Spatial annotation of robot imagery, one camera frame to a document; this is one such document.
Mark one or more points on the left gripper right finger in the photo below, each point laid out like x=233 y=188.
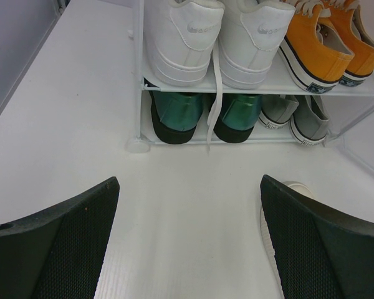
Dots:
x=321 y=252

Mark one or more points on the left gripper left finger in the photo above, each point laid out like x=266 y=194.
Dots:
x=58 y=252

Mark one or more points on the beige sneaker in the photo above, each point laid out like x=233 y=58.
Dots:
x=265 y=234

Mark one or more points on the grey canvas sneaker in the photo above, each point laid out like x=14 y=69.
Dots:
x=276 y=110
x=309 y=122

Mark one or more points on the green loafer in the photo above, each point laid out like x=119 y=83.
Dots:
x=175 y=115
x=238 y=116

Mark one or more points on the orange canvas sneaker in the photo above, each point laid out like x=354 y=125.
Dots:
x=346 y=18
x=312 y=50

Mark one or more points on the white sneaker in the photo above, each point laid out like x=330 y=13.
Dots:
x=179 y=38
x=250 y=35

